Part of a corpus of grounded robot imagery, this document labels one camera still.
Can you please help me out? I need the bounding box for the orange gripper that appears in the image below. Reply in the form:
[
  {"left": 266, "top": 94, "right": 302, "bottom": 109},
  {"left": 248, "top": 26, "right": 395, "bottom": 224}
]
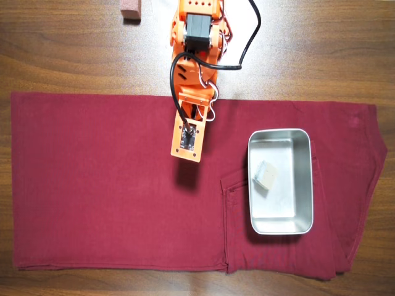
[{"left": 177, "top": 85, "right": 218, "bottom": 123}]

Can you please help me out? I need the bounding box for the beige cube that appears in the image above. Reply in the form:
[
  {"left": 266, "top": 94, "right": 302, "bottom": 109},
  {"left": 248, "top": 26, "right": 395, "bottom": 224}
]
[{"left": 252, "top": 160, "right": 278, "bottom": 190}]

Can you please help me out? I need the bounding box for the pink block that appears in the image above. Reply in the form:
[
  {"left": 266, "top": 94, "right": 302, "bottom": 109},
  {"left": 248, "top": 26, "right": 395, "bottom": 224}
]
[{"left": 120, "top": 0, "right": 143, "bottom": 21}]

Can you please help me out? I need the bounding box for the dark red cloth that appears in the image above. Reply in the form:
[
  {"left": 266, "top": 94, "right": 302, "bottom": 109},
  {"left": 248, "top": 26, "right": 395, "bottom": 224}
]
[{"left": 10, "top": 91, "right": 388, "bottom": 281}]

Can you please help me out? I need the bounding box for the rectangular metal tray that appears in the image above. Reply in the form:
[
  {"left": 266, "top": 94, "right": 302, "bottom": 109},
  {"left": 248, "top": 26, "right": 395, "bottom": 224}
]
[{"left": 247, "top": 128, "right": 314, "bottom": 236}]

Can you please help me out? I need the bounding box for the white servo wire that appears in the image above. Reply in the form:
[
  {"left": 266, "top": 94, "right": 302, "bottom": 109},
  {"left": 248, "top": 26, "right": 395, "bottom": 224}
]
[{"left": 199, "top": 60, "right": 220, "bottom": 123}]

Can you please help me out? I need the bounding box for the orange camera mount plate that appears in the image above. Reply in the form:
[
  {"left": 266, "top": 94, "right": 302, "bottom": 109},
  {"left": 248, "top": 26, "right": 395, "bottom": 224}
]
[{"left": 170, "top": 110, "right": 205, "bottom": 163}]

